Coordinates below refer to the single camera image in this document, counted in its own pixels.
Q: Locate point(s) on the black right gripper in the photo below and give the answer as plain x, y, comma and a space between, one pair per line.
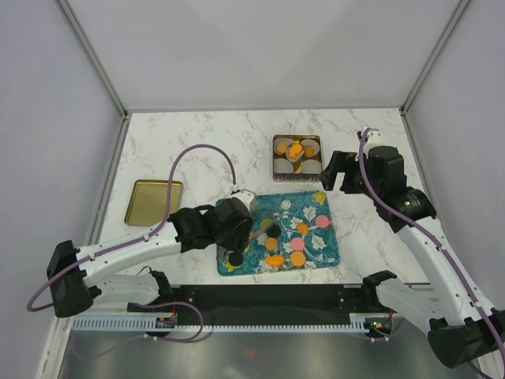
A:
340, 162

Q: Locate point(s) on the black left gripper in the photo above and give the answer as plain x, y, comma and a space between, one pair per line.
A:
238, 243

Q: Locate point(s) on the green sandwich cookie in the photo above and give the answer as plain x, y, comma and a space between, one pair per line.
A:
266, 222

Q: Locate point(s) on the orange fish cookie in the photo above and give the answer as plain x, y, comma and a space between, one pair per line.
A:
274, 260
294, 151

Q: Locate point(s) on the orange swirl flower cookie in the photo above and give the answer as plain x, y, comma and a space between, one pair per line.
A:
303, 228

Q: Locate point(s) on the gold tin lid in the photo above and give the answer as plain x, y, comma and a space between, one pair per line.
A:
147, 203

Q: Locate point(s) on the silver metal tongs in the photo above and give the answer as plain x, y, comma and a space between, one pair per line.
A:
261, 231

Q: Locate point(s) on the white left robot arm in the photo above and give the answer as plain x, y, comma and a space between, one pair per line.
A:
82, 277

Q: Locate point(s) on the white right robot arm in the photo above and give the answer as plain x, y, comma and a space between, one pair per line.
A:
463, 324

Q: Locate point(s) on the orange cookie in tin right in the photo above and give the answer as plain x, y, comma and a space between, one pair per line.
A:
309, 150

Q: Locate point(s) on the orange cookie in tin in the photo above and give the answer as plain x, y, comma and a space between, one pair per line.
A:
281, 148
309, 150

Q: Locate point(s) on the black sandwich cookie lower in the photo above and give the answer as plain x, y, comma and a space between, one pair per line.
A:
235, 259

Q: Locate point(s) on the black sandwich cookie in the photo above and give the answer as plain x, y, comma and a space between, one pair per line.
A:
273, 231
235, 259

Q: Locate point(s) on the square cookie tin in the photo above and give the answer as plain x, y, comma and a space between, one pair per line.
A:
305, 168

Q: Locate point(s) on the black sandwich cookie upper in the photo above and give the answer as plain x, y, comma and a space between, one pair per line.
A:
273, 231

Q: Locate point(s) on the plain orange cookie middle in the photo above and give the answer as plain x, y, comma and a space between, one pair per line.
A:
271, 244

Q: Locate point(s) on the pink sandwich cookie upper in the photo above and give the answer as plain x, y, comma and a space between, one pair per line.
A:
322, 221

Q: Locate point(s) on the pink sandwich cookie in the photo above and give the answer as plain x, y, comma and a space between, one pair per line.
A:
297, 244
322, 221

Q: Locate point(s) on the orange cookie in tin left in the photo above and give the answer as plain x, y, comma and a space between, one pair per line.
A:
281, 148

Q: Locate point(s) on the teal floral serving tray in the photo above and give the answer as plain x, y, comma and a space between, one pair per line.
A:
287, 210

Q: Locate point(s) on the pink sandwich cookie lower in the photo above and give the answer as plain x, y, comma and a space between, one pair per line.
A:
297, 244

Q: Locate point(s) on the dotted orange sandwich biscuit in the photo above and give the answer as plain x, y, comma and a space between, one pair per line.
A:
297, 259

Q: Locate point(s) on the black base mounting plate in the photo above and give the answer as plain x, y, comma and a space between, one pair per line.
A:
275, 304

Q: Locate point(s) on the slotted white cable duct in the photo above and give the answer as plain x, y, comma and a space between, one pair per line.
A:
356, 323

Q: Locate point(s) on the aluminium frame rail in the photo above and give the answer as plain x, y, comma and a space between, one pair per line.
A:
106, 309

